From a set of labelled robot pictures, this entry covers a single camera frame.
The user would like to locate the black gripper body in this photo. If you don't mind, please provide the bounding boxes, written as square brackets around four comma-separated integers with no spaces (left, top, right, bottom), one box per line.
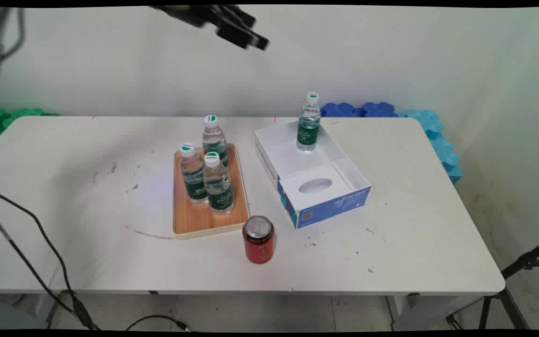
[149,5,226,29]

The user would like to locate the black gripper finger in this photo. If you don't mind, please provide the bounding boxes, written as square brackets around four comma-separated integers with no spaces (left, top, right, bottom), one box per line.
[215,20,270,51]
[223,5,257,29]

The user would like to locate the water bottle green label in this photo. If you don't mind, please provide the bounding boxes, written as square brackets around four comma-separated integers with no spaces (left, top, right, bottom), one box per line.
[296,92,321,153]
[179,142,209,205]
[203,152,234,215]
[202,115,229,170]

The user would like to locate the dark blue foam mat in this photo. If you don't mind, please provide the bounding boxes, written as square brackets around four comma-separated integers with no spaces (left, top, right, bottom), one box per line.
[320,102,399,118]

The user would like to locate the open white blue tissue box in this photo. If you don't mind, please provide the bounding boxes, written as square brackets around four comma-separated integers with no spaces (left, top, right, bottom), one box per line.
[254,117,372,230]

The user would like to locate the wooden tray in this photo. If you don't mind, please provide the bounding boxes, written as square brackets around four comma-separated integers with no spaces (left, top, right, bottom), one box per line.
[172,143,250,240]

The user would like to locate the red drink can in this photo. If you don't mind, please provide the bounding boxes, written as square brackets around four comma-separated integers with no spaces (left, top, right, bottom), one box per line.
[242,215,276,265]

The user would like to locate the green foam mat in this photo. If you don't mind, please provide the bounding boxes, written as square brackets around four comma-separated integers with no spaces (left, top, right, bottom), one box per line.
[0,108,59,139]

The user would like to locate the light blue foam mat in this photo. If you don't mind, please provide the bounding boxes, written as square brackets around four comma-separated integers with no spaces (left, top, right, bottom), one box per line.
[397,109,463,184]

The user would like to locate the white table leg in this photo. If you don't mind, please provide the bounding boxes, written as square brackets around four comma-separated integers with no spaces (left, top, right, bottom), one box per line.
[386,295,485,331]

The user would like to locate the black tripod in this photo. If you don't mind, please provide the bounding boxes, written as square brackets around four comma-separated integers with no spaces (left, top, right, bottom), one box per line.
[446,234,539,330]

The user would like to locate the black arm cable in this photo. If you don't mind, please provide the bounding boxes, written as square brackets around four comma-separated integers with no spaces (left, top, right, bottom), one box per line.
[0,7,26,73]

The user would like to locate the thick black cable with plug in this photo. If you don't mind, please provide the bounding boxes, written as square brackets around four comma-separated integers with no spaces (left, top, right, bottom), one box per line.
[0,186,99,331]

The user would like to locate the black floor cable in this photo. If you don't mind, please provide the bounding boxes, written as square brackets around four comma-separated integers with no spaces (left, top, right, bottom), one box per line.
[126,315,196,332]

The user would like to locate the thin black cable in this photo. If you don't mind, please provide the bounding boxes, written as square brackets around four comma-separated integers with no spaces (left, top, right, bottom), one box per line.
[0,209,76,313]

